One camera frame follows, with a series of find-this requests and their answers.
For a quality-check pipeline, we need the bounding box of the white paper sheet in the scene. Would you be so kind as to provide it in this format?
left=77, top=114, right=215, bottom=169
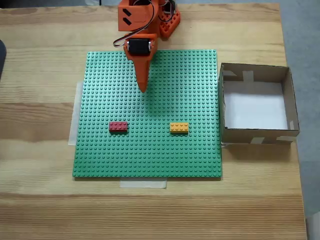
left=223, top=81, right=289, bottom=130

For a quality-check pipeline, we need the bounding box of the masking tape strip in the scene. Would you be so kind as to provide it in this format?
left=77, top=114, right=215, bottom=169
left=119, top=178, right=168, bottom=189
left=68, top=81, right=85, bottom=146

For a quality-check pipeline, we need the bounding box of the yellow lego brick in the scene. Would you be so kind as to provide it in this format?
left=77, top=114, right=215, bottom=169
left=169, top=122, right=190, bottom=135

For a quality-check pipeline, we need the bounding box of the red lego brick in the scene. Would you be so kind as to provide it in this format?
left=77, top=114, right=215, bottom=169
left=108, top=121, right=129, bottom=134

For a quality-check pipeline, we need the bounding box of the black rounded device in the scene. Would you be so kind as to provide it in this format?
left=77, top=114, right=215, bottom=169
left=0, top=39, right=7, bottom=82

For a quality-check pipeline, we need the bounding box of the open cardboard box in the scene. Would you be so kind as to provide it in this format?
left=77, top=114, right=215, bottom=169
left=218, top=62, right=300, bottom=146

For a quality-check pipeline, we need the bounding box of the gripper servo cable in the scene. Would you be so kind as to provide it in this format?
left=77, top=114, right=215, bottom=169
left=112, top=0, right=157, bottom=50

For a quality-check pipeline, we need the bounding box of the green lego baseplate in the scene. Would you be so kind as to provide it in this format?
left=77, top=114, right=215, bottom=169
left=72, top=49, right=223, bottom=180

